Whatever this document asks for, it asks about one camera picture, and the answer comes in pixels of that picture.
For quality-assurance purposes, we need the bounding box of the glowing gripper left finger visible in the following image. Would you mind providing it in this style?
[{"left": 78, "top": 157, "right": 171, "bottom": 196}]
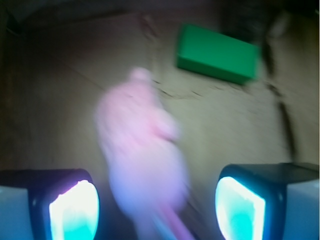
[{"left": 0, "top": 169, "right": 100, "bottom": 240}]

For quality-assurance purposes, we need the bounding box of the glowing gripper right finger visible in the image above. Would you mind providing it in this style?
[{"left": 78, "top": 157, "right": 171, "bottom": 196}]
[{"left": 214, "top": 162, "right": 320, "bottom": 240}]

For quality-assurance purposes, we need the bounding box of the pink plush bunny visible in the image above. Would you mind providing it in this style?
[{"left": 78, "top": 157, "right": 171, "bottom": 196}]
[{"left": 95, "top": 67, "right": 193, "bottom": 240}]

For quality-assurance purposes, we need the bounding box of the green rectangular block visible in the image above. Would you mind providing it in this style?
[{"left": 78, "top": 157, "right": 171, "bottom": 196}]
[{"left": 176, "top": 24, "right": 260, "bottom": 85}]

